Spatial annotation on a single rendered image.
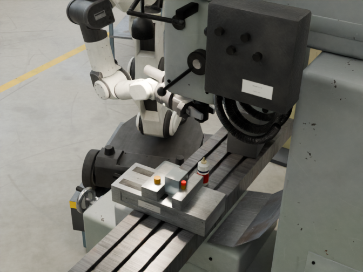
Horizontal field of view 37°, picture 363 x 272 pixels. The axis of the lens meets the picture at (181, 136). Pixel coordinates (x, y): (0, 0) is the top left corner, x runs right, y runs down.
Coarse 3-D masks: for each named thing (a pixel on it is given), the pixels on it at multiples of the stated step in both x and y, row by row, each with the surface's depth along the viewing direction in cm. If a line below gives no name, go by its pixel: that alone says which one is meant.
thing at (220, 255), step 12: (156, 168) 210; (120, 216) 192; (216, 228) 182; (204, 240) 177; (252, 240) 178; (264, 240) 190; (204, 252) 177; (216, 252) 174; (228, 252) 172; (240, 252) 173; (252, 252) 181; (204, 264) 180; (216, 264) 177; (228, 264) 174; (240, 264) 173
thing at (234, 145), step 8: (240, 112) 196; (248, 120) 196; (256, 120) 194; (240, 128) 199; (232, 136) 202; (232, 144) 204; (240, 144) 202; (248, 144) 201; (264, 144) 211; (232, 152) 206; (240, 152) 204; (248, 152) 203; (256, 152) 201
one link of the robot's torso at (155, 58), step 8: (160, 24) 227; (160, 32) 229; (136, 40) 233; (144, 40) 238; (152, 40) 237; (160, 40) 237; (136, 48) 234; (144, 48) 240; (152, 48) 239; (160, 48) 238; (136, 56) 237; (144, 56) 236; (152, 56) 236; (160, 56) 241; (136, 64) 239; (144, 64) 238; (152, 64) 237; (160, 64) 239; (136, 72) 240
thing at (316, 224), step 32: (320, 64) 125; (352, 64) 125; (320, 96) 122; (352, 96) 118; (320, 128) 126; (352, 128) 122; (288, 160) 136; (320, 160) 130; (352, 160) 126; (288, 192) 140; (320, 192) 134; (352, 192) 130; (288, 224) 145; (320, 224) 139; (352, 224) 134; (288, 256) 150; (320, 256) 144; (352, 256) 138
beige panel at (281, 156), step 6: (312, 54) 330; (318, 54) 328; (312, 60) 332; (294, 108) 354; (288, 144) 370; (282, 150) 371; (288, 150) 371; (276, 156) 364; (282, 156) 364; (276, 162) 361; (282, 162) 358
